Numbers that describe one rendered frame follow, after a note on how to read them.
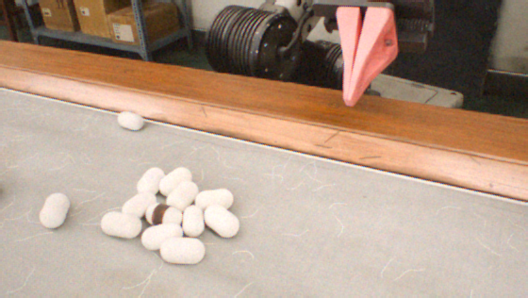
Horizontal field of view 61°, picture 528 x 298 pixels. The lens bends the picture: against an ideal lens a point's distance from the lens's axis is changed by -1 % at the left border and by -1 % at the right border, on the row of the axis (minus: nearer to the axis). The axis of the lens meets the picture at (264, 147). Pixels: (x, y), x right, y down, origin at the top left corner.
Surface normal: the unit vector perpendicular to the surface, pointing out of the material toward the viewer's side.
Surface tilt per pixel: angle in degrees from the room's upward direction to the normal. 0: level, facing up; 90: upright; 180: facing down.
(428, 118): 0
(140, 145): 0
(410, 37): 40
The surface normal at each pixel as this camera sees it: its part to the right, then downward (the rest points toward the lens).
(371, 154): -0.36, -0.26
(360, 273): -0.06, -0.85
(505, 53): -0.51, 0.46
